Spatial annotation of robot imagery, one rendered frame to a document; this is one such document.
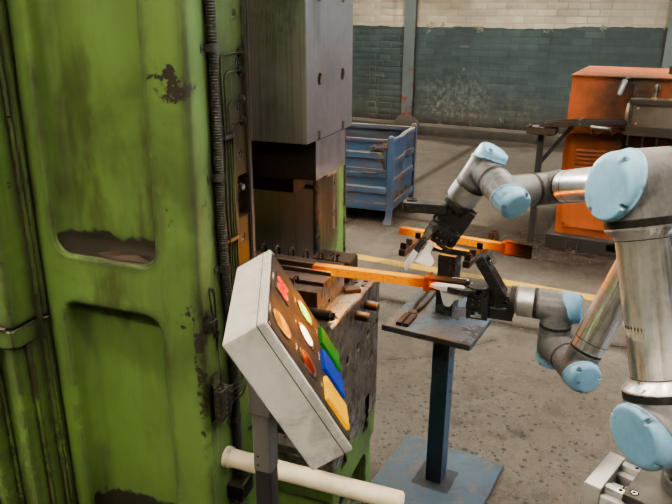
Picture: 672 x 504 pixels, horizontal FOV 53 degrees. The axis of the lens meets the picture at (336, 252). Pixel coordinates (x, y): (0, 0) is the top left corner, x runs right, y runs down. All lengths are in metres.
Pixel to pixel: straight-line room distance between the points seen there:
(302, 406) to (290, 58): 0.78
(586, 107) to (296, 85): 3.74
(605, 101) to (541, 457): 2.89
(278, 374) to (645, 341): 0.61
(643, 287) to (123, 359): 1.19
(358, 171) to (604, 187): 4.47
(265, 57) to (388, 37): 8.29
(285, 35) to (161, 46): 0.29
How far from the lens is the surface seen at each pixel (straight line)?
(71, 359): 1.80
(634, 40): 9.10
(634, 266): 1.22
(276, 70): 1.56
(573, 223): 5.26
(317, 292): 1.72
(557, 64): 9.21
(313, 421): 1.14
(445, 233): 1.65
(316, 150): 1.61
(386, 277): 1.75
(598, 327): 1.59
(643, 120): 4.93
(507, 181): 1.53
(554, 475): 2.82
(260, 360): 1.08
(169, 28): 1.39
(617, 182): 1.19
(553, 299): 1.68
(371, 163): 5.54
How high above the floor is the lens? 1.65
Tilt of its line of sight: 20 degrees down
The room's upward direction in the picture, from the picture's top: straight up
